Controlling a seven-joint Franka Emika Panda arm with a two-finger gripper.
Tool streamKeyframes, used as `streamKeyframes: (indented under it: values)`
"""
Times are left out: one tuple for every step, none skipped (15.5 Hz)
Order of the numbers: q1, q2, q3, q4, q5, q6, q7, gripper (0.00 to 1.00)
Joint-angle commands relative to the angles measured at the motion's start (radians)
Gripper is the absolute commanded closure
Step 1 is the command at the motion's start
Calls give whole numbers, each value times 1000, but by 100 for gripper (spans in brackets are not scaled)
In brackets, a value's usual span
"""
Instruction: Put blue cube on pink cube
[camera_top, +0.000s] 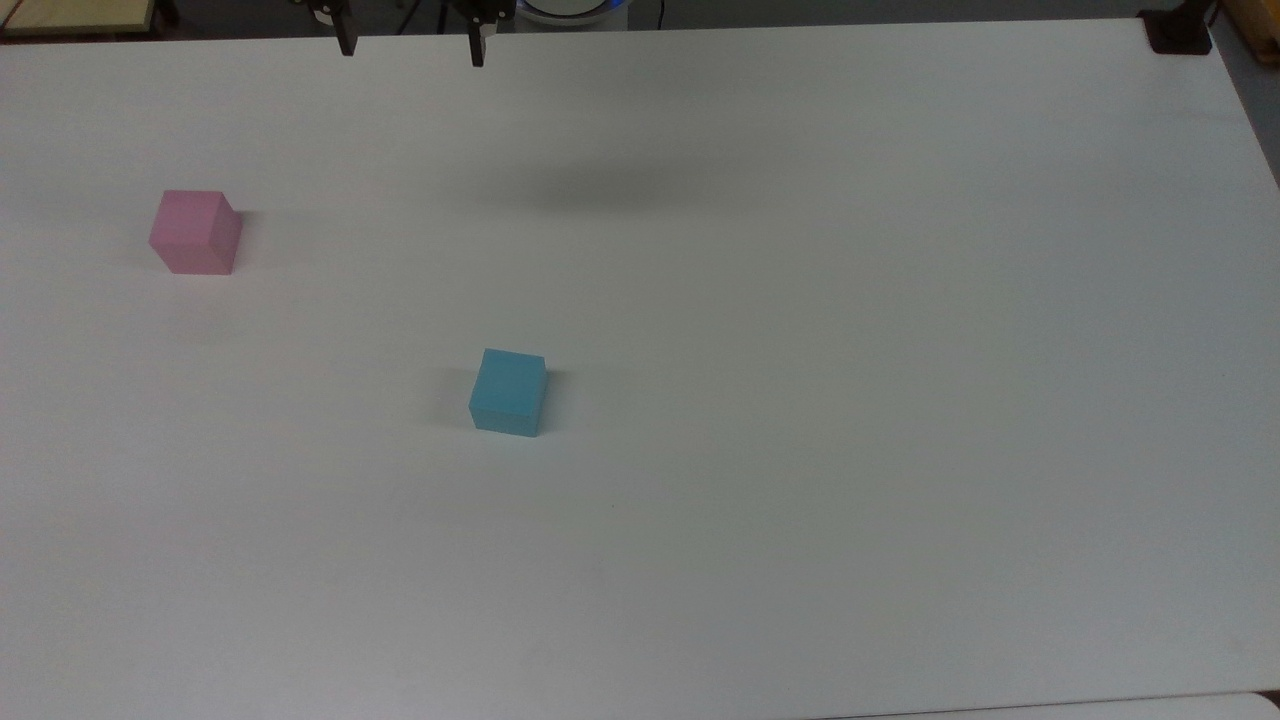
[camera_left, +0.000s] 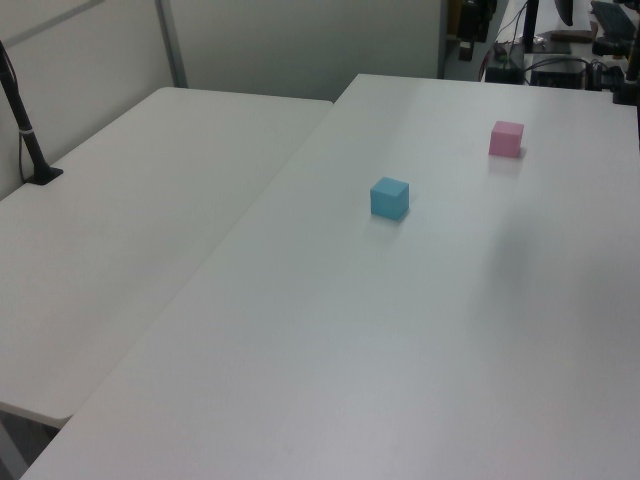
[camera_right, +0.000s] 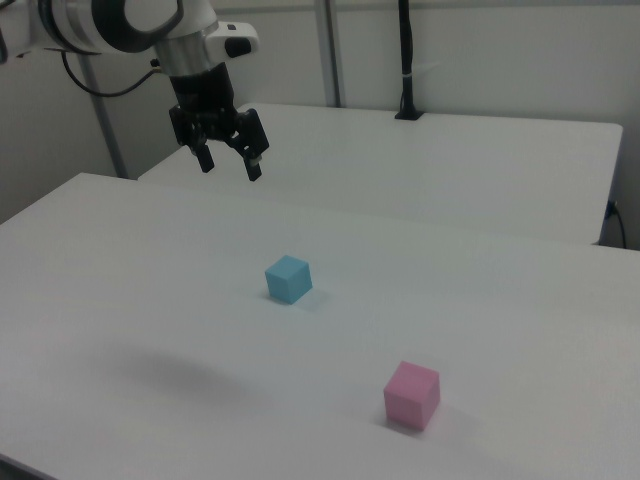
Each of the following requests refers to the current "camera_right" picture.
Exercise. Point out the grey metal partition post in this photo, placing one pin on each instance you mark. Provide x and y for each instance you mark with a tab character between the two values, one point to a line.
105	120
334	50

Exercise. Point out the blue cube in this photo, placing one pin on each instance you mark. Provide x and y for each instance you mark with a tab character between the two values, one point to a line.
287	280

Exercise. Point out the black camera pole with base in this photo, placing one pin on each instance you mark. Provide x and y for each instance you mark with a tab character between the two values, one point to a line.
407	50

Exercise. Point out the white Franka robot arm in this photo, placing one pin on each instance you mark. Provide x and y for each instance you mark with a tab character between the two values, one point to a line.
90	20

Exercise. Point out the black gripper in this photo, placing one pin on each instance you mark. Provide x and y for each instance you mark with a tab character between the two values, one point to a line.
205	100

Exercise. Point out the pink cube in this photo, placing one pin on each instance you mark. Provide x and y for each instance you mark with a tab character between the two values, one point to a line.
410	397

